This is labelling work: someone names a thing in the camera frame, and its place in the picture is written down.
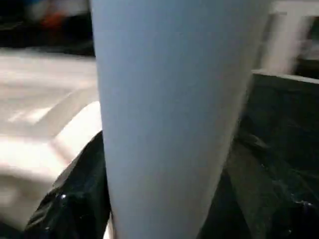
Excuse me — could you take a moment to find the white plastic table top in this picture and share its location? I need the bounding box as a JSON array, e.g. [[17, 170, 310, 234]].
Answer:
[[0, 49, 115, 239]]

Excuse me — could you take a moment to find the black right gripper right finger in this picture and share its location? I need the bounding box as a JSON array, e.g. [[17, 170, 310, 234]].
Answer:
[[199, 134, 319, 239]]

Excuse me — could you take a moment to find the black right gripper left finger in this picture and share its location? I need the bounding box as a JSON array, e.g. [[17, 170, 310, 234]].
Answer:
[[22, 130, 113, 239]]

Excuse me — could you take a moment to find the white plastic table leg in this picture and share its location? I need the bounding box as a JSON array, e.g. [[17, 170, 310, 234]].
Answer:
[[89, 0, 274, 239]]

